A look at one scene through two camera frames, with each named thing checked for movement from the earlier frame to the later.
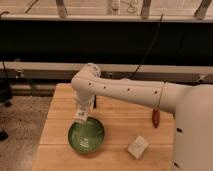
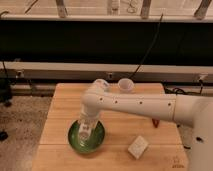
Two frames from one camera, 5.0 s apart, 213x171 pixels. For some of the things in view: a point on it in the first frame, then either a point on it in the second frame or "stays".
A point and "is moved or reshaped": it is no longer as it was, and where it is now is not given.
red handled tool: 155,116 stays
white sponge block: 138,147 stays
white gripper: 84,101 to 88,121
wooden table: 120,125 stays
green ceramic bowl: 87,137 stays
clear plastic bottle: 81,116 is moved or reshaped
